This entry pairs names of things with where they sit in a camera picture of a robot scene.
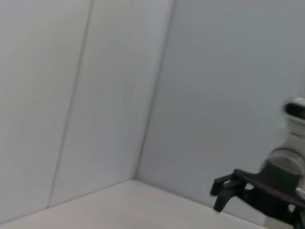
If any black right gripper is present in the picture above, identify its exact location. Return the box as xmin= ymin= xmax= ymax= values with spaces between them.
xmin=209 ymin=163 xmax=305 ymax=229

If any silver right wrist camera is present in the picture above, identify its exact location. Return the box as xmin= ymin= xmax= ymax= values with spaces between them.
xmin=282 ymin=97 xmax=305 ymax=120

